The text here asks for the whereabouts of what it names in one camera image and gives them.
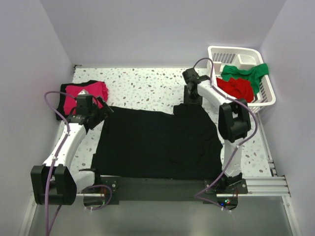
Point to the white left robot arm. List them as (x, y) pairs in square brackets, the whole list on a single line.
[(52, 182)]

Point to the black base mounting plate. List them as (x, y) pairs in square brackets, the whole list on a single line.
[(166, 190)]

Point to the folded black t shirt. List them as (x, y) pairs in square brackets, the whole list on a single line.
[(62, 100)]

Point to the black t shirt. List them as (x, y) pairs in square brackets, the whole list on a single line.
[(182, 145), (62, 100)]

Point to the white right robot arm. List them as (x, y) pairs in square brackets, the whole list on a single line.
[(233, 124)]

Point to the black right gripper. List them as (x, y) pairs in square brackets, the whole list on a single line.
[(187, 101)]

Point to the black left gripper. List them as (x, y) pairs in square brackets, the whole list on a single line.
[(103, 115)]

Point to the white plastic laundry basket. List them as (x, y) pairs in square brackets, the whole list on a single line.
[(243, 59)]

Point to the folded pink t shirt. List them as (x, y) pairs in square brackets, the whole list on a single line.
[(96, 88)]

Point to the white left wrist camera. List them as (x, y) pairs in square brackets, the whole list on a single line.
[(83, 92)]

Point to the green t shirt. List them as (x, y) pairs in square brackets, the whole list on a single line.
[(253, 75)]

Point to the red t shirt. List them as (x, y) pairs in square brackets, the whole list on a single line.
[(238, 88)]

